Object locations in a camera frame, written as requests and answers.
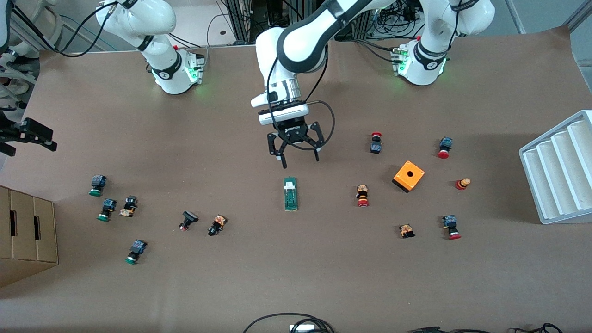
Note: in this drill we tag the small white device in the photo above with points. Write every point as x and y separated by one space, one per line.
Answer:
303 328

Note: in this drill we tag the white background machine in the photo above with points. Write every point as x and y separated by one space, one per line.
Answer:
41 23

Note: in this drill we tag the red button orange contact block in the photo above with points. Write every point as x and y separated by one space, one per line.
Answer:
362 195

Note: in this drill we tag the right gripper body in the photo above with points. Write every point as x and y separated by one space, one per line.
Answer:
31 131

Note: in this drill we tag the aluminium frame rack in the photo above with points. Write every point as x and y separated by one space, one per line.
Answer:
240 21

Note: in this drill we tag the green push button blue block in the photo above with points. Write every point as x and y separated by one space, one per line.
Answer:
135 251
96 185
106 209

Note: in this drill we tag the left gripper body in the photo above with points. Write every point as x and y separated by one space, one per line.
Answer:
294 132

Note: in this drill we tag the black button orange contact block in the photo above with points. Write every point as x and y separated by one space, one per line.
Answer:
216 225

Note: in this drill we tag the red mushroom button blue block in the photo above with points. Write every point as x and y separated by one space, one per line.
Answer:
445 147
451 226

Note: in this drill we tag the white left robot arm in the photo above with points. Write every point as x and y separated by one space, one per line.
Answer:
300 46

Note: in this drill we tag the brown cardboard box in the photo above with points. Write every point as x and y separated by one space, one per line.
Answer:
25 233

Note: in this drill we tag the red yellow button head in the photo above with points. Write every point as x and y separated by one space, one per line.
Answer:
462 183

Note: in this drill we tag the red button black contact block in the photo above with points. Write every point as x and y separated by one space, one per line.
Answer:
376 143

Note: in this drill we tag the orange button enclosure box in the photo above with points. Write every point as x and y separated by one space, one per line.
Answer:
408 175

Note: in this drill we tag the black square push button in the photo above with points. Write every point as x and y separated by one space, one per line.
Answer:
188 220

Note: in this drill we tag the white ribbed plastic tray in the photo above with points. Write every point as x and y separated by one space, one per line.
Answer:
555 175

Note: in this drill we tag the brown paper table cover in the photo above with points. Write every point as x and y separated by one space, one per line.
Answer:
277 277

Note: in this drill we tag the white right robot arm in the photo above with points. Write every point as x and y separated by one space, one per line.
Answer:
162 64

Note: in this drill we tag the black button cream contact block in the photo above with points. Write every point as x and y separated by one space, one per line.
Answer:
128 206

